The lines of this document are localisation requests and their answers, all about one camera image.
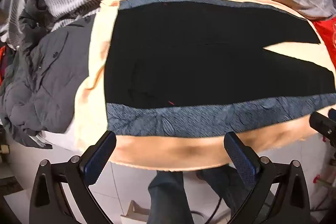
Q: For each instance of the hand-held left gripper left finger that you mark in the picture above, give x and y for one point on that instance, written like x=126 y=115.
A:
x=101 y=158

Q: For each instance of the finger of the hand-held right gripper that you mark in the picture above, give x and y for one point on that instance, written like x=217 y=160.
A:
x=324 y=127

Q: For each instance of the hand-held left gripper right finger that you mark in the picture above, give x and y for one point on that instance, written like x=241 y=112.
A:
x=240 y=158

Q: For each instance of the black pants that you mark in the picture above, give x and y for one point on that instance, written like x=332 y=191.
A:
x=197 y=56

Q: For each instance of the person's right leg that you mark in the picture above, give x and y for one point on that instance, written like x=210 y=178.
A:
x=223 y=182

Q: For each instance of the person's leg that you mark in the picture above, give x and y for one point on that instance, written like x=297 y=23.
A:
x=223 y=182
x=168 y=197

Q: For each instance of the cardboard box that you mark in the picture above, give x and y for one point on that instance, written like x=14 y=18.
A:
x=132 y=212

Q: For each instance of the black trousers with blue trim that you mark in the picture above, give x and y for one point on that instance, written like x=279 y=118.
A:
x=183 y=121

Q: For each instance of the peach blanket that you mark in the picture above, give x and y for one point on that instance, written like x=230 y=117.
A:
x=170 y=153

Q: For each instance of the person's left leg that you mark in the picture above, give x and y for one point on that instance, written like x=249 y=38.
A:
x=168 y=197

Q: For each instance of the red patterned cloth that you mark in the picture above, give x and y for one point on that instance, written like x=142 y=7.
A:
x=328 y=32

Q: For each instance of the grey padded jacket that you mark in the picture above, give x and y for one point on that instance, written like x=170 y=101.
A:
x=47 y=77

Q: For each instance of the red bag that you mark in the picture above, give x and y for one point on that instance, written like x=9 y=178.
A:
x=1 y=61

